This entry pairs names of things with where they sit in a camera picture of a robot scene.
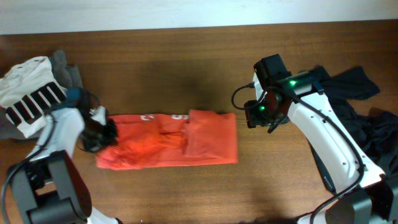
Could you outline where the dark folded garment under pile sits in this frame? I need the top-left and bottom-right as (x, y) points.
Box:
(13, 138), (38, 143)

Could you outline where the white shirt with black letters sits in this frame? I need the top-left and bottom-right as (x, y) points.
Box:
(1, 56), (67, 138)

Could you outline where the black garment with grey band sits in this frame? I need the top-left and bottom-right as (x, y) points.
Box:
(310, 66), (397, 177)

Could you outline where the orange t-shirt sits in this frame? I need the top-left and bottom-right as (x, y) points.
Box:
(96, 110), (238, 170)

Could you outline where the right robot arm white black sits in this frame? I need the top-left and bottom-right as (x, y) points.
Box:
(250, 71), (397, 224)

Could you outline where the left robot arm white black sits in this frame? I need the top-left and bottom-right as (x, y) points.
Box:
(1, 106), (121, 224)

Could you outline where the grey folded garment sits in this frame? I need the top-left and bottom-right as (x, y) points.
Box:
(1, 50), (83, 140)

